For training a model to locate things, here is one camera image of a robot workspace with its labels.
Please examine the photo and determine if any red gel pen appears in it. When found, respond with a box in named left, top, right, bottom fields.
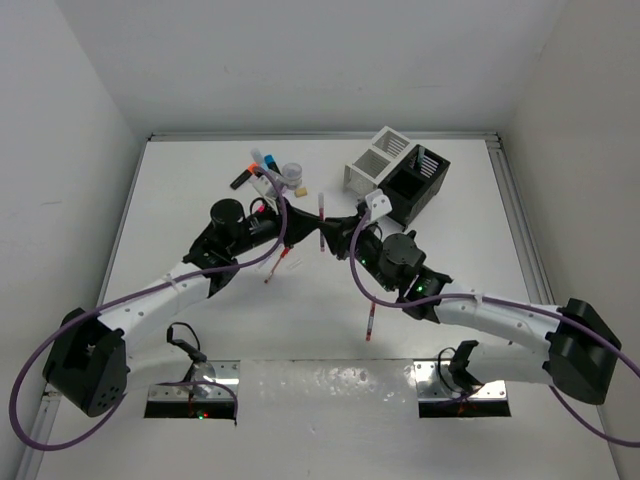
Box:
left=365, top=302, right=376, bottom=342
left=317, top=192, right=326, bottom=253

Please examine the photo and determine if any clear pen cap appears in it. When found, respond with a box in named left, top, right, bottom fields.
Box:
left=287, top=259, right=302, bottom=270

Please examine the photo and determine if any purple cable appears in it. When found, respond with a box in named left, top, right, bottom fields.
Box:
left=348, top=209, right=640, bottom=447
left=9, top=167, right=289, bottom=451

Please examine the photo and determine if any round translucent tape dispenser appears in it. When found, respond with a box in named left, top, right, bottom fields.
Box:
left=281, top=162, right=302, bottom=188

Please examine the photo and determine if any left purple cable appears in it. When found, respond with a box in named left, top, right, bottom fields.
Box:
left=9, top=167, right=289, bottom=451

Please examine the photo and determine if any red slim pen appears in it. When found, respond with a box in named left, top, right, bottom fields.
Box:
left=264, top=247, right=291, bottom=284

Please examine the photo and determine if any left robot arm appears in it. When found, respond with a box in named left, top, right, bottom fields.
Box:
left=43, top=199, right=321, bottom=417

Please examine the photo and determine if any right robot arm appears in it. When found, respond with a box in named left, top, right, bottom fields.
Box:
left=320, top=216, right=621, bottom=405

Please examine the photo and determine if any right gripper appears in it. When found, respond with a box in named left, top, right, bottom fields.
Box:
left=319, top=212, right=396, bottom=292

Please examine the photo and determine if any pink cap black highlighter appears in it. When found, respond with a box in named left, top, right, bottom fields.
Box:
left=250, top=198, right=264, bottom=213

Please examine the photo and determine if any black slotted container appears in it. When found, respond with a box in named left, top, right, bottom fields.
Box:
left=379, top=144, right=451, bottom=230

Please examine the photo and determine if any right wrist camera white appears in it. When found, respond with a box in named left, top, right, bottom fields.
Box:
left=364, top=189, right=392, bottom=222

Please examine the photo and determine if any orange cap black highlighter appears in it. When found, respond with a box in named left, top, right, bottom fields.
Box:
left=230, top=163, right=258, bottom=190

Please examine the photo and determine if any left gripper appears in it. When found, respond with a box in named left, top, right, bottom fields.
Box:
left=228, top=193, right=320, bottom=256

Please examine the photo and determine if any light blue highlighter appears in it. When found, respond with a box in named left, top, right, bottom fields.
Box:
left=251, top=148, right=264, bottom=165

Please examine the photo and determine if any white slotted container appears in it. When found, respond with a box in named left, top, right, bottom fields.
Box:
left=343, top=126, right=412, bottom=198

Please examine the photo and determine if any blue cap black highlighter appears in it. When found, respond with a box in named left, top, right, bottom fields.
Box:
left=264, top=155, right=280, bottom=173

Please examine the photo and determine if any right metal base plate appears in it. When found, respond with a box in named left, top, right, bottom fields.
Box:
left=413, top=357, right=508, bottom=404

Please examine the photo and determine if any metal base plate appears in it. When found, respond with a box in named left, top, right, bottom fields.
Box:
left=147, top=360, right=240, bottom=402
left=413, top=357, right=508, bottom=404

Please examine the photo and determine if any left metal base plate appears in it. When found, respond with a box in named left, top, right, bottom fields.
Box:
left=147, top=360, right=240, bottom=402

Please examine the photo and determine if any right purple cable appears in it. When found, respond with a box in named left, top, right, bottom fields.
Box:
left=348, top=209, right=640, bottom=447

